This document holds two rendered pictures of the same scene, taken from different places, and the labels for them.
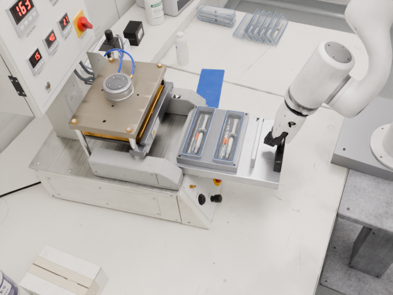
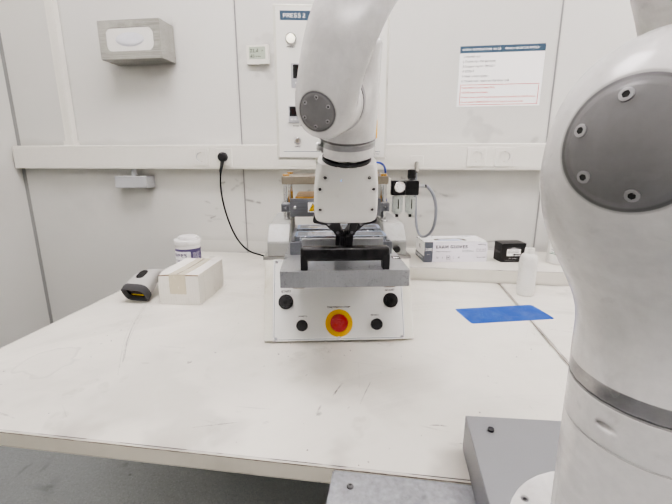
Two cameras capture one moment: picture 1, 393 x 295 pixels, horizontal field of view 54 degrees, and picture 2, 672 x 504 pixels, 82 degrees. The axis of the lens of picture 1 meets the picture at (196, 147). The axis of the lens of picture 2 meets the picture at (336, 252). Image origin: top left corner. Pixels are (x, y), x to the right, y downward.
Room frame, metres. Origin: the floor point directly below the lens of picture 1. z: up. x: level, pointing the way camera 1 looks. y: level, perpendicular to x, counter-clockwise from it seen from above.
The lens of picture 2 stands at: (0.40, -0.81, 1.15)
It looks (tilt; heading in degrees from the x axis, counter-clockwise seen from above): 13 degrees down; 69
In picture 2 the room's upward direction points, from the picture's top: straight up
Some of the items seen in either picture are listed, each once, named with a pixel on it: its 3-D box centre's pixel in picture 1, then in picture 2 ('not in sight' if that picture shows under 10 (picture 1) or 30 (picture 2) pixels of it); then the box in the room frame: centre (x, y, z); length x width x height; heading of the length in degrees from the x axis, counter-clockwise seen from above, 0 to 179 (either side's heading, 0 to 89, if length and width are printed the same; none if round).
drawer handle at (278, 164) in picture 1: (281, 145); (345, 257); (0.65, -0.23, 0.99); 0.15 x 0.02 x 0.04; 161
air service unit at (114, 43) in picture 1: (111, 55); (403, 193); (1.04, 0.24, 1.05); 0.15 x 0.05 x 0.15; 161
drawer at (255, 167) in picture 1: (230, 142); (340, 249); (0.69, -0.10, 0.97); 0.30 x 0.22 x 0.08; 71
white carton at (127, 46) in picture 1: (107, 60); (450, 248); (1.30, 0.33, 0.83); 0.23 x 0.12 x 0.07; 162
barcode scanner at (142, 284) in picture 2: not in sight; (152, 279); (0.29, 0.45, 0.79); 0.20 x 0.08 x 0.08; 61
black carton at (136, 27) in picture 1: (134, 33); (509, 250); (1.48, 0.22, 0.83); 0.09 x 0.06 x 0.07; 162
